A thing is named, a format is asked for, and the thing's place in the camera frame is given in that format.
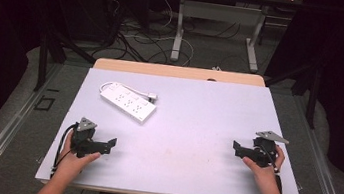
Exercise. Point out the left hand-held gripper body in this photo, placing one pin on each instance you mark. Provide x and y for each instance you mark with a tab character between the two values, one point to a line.
83	134

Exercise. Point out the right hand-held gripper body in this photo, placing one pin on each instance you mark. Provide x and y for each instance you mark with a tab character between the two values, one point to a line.
265	149

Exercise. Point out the person's right hand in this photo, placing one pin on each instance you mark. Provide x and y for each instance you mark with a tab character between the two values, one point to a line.
262	174

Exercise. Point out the person's left hand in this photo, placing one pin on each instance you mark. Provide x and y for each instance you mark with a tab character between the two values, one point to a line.
71	162

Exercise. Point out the white power strip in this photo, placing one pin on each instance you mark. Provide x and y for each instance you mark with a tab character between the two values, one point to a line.
127	103

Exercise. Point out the pale table cover board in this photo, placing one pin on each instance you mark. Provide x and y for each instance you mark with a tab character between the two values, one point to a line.
187	146

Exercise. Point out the white plug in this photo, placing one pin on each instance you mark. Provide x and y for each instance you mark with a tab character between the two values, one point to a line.
153	98

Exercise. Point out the black metal stand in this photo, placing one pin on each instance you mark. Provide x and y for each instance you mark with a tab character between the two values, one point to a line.
313	95
43	60

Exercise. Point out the dark computer tower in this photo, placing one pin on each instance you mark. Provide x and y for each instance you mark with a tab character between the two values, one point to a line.
81	7

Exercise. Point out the black floor outlet frame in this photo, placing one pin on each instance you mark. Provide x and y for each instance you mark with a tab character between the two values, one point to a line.
44	103

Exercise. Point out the white metal desk frame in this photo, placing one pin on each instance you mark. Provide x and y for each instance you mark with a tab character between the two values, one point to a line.
220	12

